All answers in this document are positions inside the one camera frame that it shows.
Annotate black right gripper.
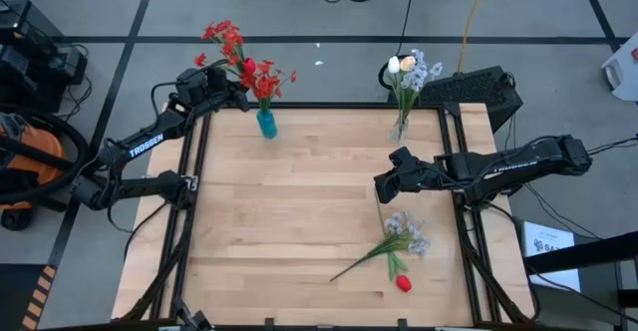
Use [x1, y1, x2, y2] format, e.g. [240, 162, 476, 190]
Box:
[373, 157, 445, 204]

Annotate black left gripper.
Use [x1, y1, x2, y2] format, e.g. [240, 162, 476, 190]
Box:
[171, 84, 251, 121]

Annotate small red flower bunch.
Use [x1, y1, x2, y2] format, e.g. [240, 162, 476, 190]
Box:
[246, 59, 299, 116]

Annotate white flower bunch green stems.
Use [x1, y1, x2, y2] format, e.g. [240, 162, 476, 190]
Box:
[328, 210, 433, 283]
[398, 48, 445, 123]

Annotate large red flower bunch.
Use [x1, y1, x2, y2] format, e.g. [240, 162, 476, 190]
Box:
[192, 19, 250, 91]

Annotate white tulip green stem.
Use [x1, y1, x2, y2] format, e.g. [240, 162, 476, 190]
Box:
[387, 55, 406, 123]

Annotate peach tulip green stem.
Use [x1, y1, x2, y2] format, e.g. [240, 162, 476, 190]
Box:
[398, 55, 418, 123]

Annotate teal glass vase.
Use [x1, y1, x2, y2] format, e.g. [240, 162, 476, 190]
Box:
[255, 109, 279, 141]

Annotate clear glass vase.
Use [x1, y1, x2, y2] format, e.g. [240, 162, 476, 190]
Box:
[388, 116, 411, 146]

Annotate black perforated computer case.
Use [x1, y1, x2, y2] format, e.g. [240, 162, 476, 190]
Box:
[388, 65, 524, 134]

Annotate orange vacuum cleaner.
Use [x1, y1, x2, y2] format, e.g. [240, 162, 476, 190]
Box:
[0, 111, 69, 232]
[0, 106, 91, 205]

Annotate white printed box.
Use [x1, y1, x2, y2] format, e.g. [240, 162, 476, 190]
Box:
[520, 219, 583, 293]

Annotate black beam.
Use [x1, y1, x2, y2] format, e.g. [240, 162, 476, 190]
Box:
[522, 230, 638, 276]

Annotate black equipment cases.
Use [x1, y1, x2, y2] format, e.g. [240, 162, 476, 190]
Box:
[0, 0, 90, 116]

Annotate white plastic object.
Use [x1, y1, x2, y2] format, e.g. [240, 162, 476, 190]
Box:
[600, 44, 638, 104]

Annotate black mat striped edge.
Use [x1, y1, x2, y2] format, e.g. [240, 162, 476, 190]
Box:
[0, 263, 59, 331]

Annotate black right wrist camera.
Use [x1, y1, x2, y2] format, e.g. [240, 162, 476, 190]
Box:
[387, 145, 418, 171]

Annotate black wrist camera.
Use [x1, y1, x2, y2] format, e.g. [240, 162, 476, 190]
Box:
[387, 145, 418, 171]
[174, 66, 230, 96]

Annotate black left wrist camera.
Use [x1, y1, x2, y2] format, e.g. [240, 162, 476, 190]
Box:
[174, 66, 230, 96]

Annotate black metal table frame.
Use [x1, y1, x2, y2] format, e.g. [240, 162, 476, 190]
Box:
[117, 99, 542, 331]

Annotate black cable loop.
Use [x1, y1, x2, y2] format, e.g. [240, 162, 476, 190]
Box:
[377, 53, 423, 92]

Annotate long black cable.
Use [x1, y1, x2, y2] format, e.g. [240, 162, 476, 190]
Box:
[393, 0, 419, 58]

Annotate yellow cable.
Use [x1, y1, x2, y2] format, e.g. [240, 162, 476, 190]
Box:
[456, 0, 494, 76]

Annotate black metal bracket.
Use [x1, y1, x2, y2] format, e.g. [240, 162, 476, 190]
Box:
[171, 296, 214, 331]

